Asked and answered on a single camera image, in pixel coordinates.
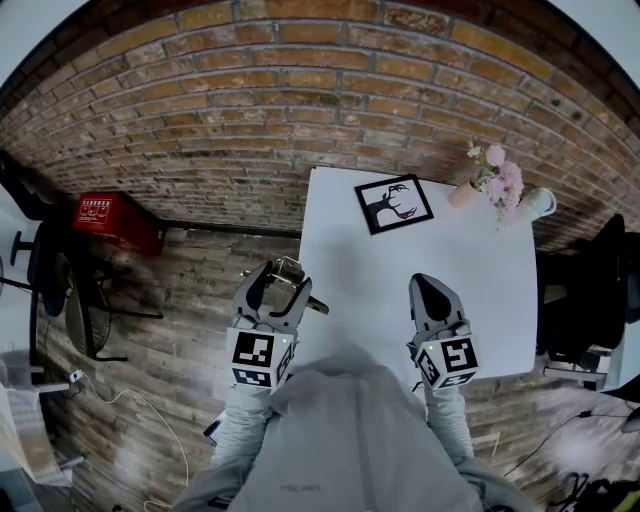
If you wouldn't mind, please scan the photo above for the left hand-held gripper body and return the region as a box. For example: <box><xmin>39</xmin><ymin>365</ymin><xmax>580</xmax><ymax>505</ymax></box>
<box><xmin>226</xmin><ymin>312</ymin><xmax>301</xmax><ymax>396</ymax></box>

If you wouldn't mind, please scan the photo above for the black floor fan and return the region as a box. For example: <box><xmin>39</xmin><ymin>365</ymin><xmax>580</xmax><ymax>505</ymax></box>
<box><xmin>49</xmin><ymin>251</ymin><xmax>165</xmax><ymax>363</ymax></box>

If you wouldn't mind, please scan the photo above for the black chair with white base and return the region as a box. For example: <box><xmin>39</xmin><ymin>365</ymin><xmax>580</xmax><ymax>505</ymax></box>
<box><xmin>535</xmin><ymin>213</ymin><xmax>640</xmax><ymax>392</ymax></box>

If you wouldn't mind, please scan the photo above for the person's grey hoodie torso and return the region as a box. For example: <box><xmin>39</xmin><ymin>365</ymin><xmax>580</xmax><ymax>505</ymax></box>
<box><xmin>169</xmin><ymin>344</ymin><xmax>536</xmax><ymax>512</ymax></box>

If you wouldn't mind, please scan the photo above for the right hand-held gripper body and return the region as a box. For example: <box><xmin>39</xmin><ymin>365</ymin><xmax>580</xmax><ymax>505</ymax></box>
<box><xmin>405</xmin><ymin>319</ymin><xmax>481</xmax><ymax>392</ymax></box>

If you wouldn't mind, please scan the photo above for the pink vase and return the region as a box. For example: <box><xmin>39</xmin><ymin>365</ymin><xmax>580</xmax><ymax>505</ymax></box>
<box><xmin>446</xmin><ymin>180</ymin><xmax>482</xmax><ymax>209</ymax></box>

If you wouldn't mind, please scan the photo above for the person's right forearm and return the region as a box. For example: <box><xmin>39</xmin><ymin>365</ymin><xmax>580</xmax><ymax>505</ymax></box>
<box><xmin>422</xmin><ymin>382</ymin><xmax>476</xmax><ymax>464</ymax></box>

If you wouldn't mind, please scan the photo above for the person's left forearm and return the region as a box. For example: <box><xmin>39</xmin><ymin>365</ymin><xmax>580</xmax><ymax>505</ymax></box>
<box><xmin>202</xmin><ymin>382</ymin><xmax>281</xmax><ymax>481</ymax></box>

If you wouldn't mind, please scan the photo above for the white mug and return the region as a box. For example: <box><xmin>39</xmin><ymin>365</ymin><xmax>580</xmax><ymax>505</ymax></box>
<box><xmin>517</xmin><ymin>186</ymin><xmax>558</xmax><ymax>221</ymax></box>

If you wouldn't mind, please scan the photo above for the black green bag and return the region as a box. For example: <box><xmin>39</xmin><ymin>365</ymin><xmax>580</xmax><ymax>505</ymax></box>
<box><xmin>559</xmin><ymin>472</ymin><xmax>640</xmax><ymax>512</ymax></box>

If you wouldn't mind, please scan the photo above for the white charger cable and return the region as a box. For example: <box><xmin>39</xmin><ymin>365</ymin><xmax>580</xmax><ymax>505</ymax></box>
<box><xmin>74</xmin><ymin>372</ymin><xmax>191</xmax><ymax>506</ymax></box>

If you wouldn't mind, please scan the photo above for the silver brass metal object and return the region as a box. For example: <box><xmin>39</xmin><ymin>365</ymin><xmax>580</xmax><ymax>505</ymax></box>
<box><xmin>241</xmin><ymin>255</ymin><xmax>331</xmax><ymax>317</ymax></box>

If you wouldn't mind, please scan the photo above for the black framed deer picture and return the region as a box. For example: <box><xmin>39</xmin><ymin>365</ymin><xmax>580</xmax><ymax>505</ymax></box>
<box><xmin>353</xmin><ymin>173</ymin><xmax>435</xmax><ymax>237</ymax></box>

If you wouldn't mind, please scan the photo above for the black office chair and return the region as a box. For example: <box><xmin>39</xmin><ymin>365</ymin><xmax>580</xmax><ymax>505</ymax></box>
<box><xmin>0</xmin><ymin>149</ymin><xmax>66</xmax><ymax>371</ymax></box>

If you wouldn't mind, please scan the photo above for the white blue small box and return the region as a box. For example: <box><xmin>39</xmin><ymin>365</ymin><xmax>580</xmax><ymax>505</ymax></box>
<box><xmin>202</xmin><ymin>411</ymin><xmax>227</xmax><ymax>447</ymax></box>

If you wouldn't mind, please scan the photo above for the red box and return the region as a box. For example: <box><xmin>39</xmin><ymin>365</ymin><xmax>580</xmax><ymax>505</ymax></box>
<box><xmin>72</xmin><ymin>191</ymin><xmax>167</xmax><ymax>257</ymax></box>

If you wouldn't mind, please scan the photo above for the pink flower bouquet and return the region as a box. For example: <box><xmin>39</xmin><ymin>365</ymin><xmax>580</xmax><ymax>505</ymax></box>
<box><xmin>465</xmin><ymin>139</ymin><xmax>526</xmax><ymax>232</ymax></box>

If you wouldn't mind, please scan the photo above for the black cable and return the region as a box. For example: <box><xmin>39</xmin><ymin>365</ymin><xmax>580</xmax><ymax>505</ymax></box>
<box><xmin>502</xmin><ymin>408</ymin><xmax>632</xmax><ymax>479</ymax></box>

